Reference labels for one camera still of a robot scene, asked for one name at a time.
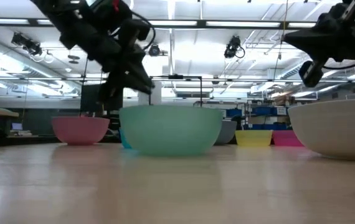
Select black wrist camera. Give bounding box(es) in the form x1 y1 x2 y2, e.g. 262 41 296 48
120 18 152 47
298 60 324 88

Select black mounted camera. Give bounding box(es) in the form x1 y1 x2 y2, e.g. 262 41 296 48
11 32 44 57
148 43 162 57
223 35 246 60

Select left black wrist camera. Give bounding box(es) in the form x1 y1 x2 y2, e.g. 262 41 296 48
120 18 152 47

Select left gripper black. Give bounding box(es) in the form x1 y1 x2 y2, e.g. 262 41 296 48
85 34 155 112

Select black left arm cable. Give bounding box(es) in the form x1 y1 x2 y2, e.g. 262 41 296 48
130 11 157 50

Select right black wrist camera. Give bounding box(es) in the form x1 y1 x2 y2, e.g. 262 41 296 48
298 60 324 88

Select small cyan plastic bowl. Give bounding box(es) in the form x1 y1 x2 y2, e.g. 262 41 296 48
118 127 133 149

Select dark blue bowl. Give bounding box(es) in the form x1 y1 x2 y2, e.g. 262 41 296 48
118 105 224 157

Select small yellow plastic bowl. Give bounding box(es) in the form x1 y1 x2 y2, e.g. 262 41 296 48
235 129 273 147

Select long ceiling light bar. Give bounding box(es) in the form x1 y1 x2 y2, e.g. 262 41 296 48
0 17 318 29

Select large white bowl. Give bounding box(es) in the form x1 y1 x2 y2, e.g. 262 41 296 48
287 98 355 162

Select blue storage bin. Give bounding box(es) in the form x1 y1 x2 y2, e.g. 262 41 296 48
252 123 287 131
226 108 243 118
253 106 287 116

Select black background monitor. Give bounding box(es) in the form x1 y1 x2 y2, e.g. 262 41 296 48
80 83 103 114

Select small red-pink plastic bowl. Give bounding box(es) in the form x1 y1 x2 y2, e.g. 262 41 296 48
272 129 305 147

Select large grey-blue bowl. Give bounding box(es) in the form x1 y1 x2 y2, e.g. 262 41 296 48
214 119 238 146

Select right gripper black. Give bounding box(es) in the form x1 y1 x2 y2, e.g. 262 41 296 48
282 2 355 63

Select large pink plastic bowl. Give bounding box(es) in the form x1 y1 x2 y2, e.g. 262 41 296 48
51 116 110 146

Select thin black background frame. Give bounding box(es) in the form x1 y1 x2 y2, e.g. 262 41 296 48
148 73 204 107

